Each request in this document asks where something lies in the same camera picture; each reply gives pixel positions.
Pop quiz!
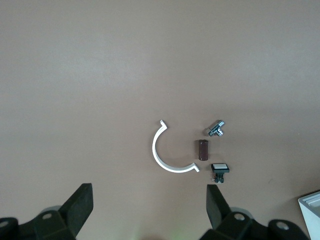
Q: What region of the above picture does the white square push button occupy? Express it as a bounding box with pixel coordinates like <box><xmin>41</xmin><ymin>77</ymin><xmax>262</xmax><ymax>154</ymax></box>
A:
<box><xmin>209</xmin><ymin>162</ymin><xmax>231</xmax><ymax>185</ymax></box>

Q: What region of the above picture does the chrome metal tee fitting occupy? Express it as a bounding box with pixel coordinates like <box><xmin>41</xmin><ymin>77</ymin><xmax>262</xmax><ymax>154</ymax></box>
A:
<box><xmin>202</xmin><ymin>119</ymin><xmax>226</xmax><ymax>138</ymax></box>

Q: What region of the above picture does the white half-ring pipe clamp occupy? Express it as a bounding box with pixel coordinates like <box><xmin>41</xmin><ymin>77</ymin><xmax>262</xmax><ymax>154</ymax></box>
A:
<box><xmin>151</xmin><ymin>120</ymin><xmax>201</xmax><ymax>174</ymax></box>

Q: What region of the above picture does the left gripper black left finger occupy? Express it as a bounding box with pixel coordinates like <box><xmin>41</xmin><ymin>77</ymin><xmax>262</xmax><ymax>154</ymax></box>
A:
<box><xmin>0</xmin><ymin>183</ymin><xmax>94</xmax><ymax>240</ymax></box>

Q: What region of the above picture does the white drawer cabinet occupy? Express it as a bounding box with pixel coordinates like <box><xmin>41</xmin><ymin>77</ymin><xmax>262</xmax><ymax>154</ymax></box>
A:
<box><xmin>297</xmin><ymin>190</ymin><xmax>320</xmax><ymax>240</ymax></box>

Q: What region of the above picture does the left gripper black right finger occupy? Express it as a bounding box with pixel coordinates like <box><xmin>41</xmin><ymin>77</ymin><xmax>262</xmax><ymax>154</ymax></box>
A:
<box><xmin>199</xmin><ymin>184</ymin><xmax>310</xmax><ymax>240</ymax></box>

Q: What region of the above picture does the dark brown cylinder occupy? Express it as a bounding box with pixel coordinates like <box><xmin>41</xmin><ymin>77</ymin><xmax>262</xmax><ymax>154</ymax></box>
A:
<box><xmin>194</xmin><ymin>139</ymin><xmax>210</xmax><ymax>162</ymax></box>

